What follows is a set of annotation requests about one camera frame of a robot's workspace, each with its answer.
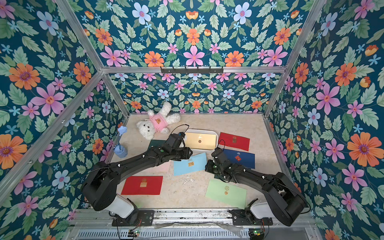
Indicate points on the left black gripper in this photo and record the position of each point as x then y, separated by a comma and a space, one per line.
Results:
186, 151

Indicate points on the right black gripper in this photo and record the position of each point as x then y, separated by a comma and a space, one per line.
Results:
212, 166

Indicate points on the yellow envelope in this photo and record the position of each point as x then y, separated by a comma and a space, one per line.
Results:
201, 141

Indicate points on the light blue envelope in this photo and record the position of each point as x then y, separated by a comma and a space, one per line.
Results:
193, 164

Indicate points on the white plastic storage box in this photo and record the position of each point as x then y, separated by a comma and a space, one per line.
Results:
203, 132

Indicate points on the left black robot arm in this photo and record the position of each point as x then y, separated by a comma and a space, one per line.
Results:
100, 186

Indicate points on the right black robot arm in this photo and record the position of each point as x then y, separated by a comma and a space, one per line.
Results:
284, 200

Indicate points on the dark green envelope left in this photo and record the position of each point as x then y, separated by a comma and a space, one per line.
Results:
156, 143

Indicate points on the pink envelope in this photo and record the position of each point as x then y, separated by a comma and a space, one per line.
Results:
163, 168

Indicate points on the light green envelope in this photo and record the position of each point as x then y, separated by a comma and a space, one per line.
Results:
226, 193

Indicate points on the navy blue envelope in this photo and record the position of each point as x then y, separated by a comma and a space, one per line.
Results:
242, 158

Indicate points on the red envelope gold sticker back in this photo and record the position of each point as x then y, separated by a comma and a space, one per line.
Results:
234, 141

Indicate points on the white teddy bear pink shirt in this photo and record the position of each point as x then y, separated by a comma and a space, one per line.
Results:
158, 123

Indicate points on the red envelope front left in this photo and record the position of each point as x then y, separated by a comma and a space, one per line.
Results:
143, 185

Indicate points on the small green circuit board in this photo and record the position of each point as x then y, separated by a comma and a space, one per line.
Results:
257, 234

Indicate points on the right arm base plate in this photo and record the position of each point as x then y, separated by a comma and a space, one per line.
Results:
246, 218

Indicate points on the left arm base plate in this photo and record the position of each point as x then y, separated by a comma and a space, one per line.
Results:
141, 218

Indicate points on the black hook rail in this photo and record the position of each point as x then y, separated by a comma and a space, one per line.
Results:
190, 70

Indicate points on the aluminium front rail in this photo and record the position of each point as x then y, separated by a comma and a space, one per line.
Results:
172, 217

